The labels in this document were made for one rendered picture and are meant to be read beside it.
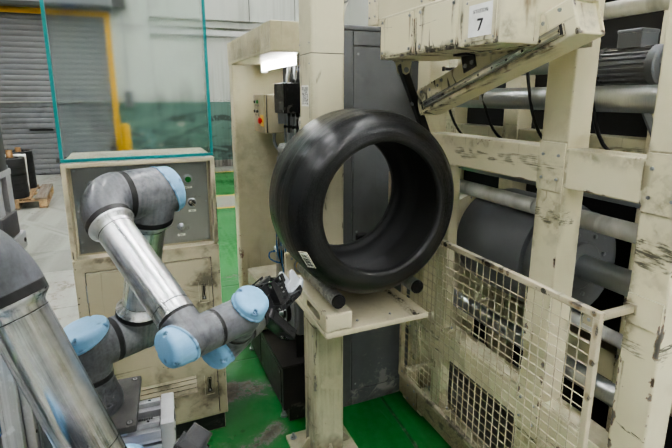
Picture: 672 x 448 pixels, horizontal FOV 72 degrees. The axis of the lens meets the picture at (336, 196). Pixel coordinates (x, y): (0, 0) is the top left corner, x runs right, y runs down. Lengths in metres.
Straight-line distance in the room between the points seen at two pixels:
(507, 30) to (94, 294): 1.71
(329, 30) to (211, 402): 1.67
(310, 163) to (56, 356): 0.79
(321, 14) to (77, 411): 1.35
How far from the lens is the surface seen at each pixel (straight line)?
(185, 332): 0.89
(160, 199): 1.14
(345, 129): 1.31
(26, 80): 10.76
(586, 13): 1.34
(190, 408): 2.35
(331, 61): 1.69
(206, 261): 2.05
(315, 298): 1.54
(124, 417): 1.40
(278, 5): 10.87
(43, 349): 0.75
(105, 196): 1.08
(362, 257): 1.70
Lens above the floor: 1.51
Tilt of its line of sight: 12 degrees down
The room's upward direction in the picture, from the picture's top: straight up
